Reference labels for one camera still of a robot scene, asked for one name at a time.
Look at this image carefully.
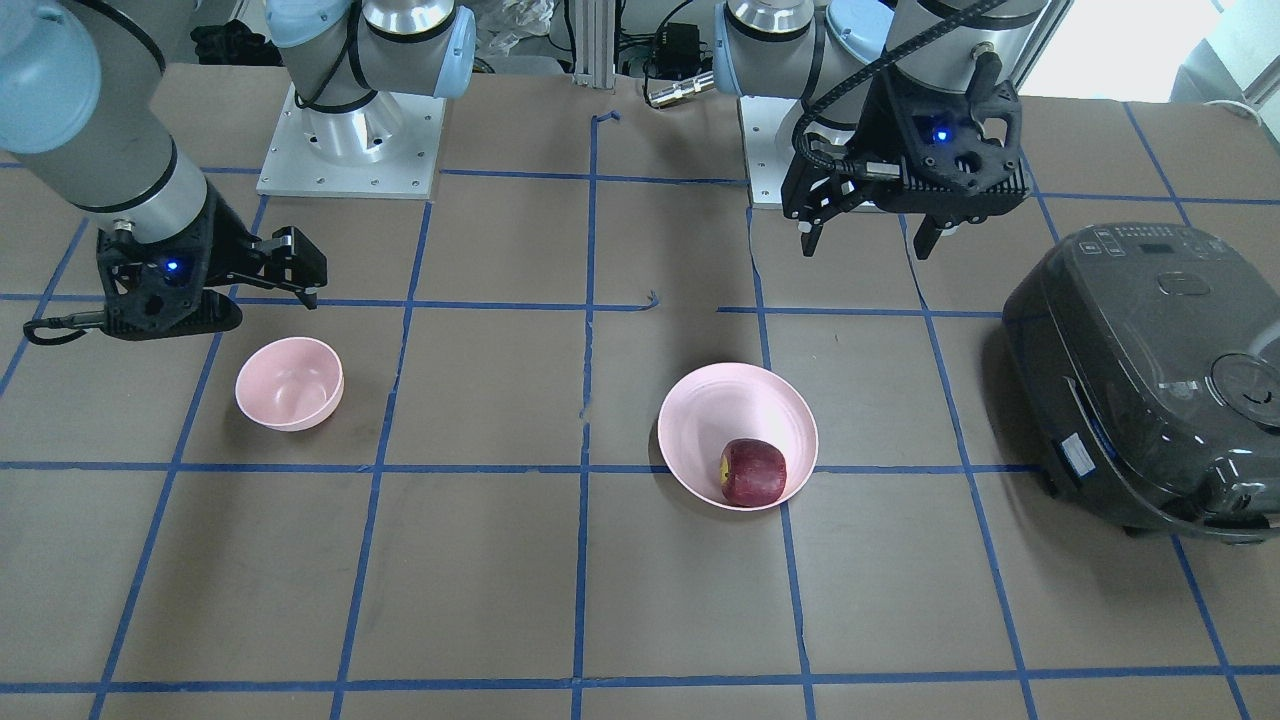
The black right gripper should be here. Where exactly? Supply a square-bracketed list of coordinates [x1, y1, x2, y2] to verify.
[96, 188, 328, 341]

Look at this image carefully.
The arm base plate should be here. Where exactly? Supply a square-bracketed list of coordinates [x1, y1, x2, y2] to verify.
[739, 96, 803, 210]
[256, 90, 448, 201]

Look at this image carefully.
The red apple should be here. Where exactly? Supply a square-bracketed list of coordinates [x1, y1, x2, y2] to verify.
[719, 438, 787, 509]

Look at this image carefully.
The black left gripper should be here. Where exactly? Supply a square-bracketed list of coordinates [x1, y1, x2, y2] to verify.
[782, 69, 1029, 261]

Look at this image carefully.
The black rice cooker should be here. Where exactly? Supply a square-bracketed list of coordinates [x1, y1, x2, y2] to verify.
[1002, 222, 1279, 544]

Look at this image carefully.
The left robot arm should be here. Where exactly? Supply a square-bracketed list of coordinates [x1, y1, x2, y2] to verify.
[712, 1, 1047, 260]

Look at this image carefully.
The aluminium frame post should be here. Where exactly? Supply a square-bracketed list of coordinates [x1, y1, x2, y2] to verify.
[566, 0, 618, 92]

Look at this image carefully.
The pink bowl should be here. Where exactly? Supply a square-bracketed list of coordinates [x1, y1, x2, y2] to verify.
[234, 336, 346, 432]

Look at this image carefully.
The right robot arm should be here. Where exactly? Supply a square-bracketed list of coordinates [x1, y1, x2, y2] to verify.
[3, 1, 477, 346]

